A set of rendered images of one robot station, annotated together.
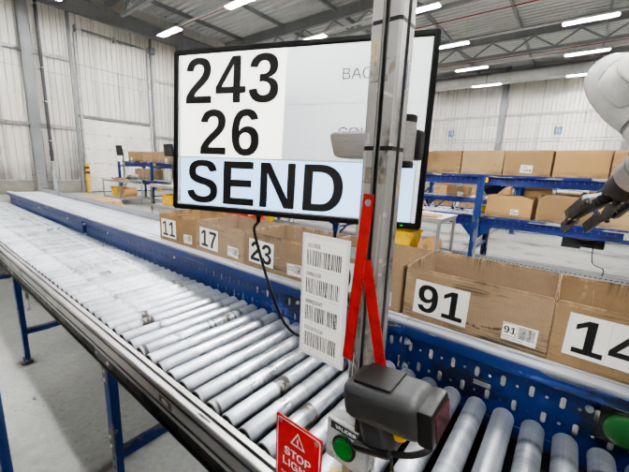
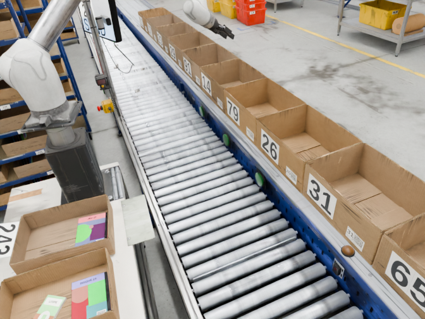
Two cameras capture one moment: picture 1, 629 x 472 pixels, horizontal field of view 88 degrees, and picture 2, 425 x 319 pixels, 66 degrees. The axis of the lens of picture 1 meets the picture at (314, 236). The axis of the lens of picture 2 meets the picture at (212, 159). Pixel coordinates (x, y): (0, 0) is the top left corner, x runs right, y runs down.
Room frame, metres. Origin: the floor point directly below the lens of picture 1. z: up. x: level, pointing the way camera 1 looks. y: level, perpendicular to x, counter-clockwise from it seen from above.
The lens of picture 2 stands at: (-0.99, -1.79, 1.86)
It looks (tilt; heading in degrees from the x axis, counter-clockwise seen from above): 37 degrees down; 33
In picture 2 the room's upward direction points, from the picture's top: 6 degrees counter-clockwise
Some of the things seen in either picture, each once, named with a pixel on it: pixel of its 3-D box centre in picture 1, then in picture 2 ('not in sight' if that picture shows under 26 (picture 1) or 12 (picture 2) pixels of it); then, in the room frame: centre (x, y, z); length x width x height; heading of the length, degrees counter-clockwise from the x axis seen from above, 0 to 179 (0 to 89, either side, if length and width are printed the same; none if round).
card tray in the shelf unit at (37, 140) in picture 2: not in sight; (34, 134); (0.15, 0.60, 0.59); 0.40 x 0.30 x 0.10; 140
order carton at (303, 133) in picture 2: not in sight; (304, 144); (0.28, -1.47, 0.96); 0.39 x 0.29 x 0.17; 52
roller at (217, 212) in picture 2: not in sight; (218, 212); (-0.08, -1.19, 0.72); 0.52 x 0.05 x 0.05; 142
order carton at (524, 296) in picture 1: (479, 294); (209, 65); (1.00, -0.54, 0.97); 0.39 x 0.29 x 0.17; 52
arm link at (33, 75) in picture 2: not in sight; (36, 78); (-0.26, -0.49, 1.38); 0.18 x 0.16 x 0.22; 75
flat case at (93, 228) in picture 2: not in sight; (92, 231); (-0.45, -0.76, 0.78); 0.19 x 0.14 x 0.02; 43
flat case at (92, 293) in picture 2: not in sight; (90, 299); (-0.69, -0.99, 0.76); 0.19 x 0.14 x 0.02; 49
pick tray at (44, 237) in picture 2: not in sight; (66, 233); (-0.52, -0.69, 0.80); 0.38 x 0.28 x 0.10; 136
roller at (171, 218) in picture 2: not in sight; (213, 204); (-0.04, -1.14, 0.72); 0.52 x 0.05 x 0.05; 142
